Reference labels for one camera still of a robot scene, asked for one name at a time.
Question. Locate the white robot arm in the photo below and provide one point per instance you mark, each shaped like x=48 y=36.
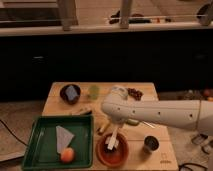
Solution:
x=183 y=114

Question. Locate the dark brown bowl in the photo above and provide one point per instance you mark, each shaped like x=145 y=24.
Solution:
x=64 y=96

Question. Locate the red bowl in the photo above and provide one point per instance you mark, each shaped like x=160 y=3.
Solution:
x=115 y=157

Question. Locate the green plastic cup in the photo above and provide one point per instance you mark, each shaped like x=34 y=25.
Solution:
x=93 y=92

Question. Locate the bunch of dark grapes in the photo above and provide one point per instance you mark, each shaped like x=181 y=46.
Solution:
x=136 y=94

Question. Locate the blue sponge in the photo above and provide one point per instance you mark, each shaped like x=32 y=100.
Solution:
x=71 y=93

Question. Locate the green vegetable piece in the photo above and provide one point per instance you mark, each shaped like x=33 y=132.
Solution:
x=132 y=122

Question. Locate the grey cloth in tray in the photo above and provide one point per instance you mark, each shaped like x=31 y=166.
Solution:
x=63 y=137

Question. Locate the dark metal cup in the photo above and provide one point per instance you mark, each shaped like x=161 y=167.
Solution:
x=151 y=144

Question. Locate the orange peach fruit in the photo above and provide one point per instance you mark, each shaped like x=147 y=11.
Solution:
x=67 y=155

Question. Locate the green plastic tray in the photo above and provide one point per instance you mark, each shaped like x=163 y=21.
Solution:
x=50 y=135

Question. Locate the wooden handled knife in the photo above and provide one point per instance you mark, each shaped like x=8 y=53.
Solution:
x=82 y=111

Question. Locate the yellow handled utensil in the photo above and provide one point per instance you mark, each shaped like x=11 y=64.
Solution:
x=103 y=128

